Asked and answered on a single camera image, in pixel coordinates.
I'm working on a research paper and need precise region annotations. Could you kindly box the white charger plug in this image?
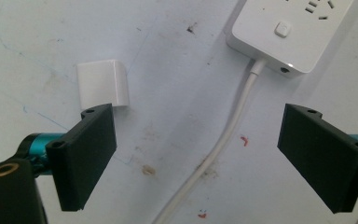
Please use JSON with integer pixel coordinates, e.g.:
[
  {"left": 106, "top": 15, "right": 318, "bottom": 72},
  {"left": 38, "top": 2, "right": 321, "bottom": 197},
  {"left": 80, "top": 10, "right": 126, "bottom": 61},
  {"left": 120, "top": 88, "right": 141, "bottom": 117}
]
[{"left": 76, "top": 59, "right": 131, "bottom": 111}]

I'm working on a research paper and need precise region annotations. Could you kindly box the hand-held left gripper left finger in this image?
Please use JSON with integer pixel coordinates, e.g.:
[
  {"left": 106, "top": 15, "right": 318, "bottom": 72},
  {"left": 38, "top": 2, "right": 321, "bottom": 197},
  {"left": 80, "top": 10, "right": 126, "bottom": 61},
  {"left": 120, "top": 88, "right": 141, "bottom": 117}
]
[{"left": 17, "top": 103, "right": 117, "bottom": 213}]

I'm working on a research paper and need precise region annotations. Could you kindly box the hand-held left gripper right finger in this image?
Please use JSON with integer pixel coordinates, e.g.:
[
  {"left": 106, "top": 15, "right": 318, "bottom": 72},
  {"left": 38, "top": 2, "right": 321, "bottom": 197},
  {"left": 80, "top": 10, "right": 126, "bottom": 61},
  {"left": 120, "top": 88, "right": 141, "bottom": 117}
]
[{"left": 277, "top": 103, "right": 358, "bottom": 215}]

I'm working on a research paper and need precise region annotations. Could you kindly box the white power strip cable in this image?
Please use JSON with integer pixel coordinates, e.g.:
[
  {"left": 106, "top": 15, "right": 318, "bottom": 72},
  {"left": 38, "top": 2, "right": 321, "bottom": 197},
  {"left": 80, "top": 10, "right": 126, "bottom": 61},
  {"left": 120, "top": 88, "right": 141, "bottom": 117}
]
[{"left": 151, "top": 59, "right": 268, "bottom": 224}]

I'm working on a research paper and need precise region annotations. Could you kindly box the white power strip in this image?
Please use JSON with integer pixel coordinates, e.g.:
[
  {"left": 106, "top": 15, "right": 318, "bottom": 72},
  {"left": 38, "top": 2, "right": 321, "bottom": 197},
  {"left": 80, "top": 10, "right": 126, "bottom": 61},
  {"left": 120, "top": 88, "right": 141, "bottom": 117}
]
[{"left": 226, "top": 0, "right": 354, "bottom": 78}]

